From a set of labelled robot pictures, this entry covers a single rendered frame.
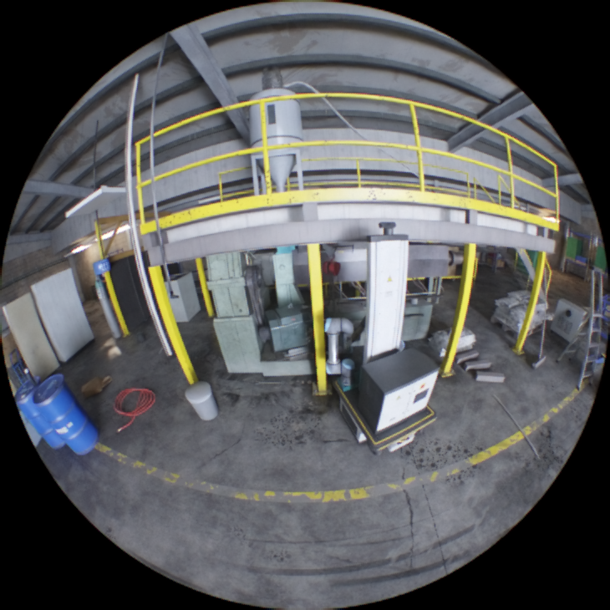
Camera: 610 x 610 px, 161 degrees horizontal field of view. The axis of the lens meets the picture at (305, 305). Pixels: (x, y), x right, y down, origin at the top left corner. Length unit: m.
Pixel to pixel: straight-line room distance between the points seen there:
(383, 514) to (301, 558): 0.70
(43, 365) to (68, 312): 1.49
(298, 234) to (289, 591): 2.84
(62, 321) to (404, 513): 6.82
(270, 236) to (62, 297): 5.54
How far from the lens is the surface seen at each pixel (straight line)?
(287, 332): 2.51
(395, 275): 1.66
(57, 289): 6.35
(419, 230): 2.18
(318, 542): 1.93
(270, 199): 1.89
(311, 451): 2.18
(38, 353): 6.21
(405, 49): 5.05
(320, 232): 1.92
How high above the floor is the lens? 1.92
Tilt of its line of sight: 23 degrees down
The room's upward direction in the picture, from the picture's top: 5 degrees counter-clockwise
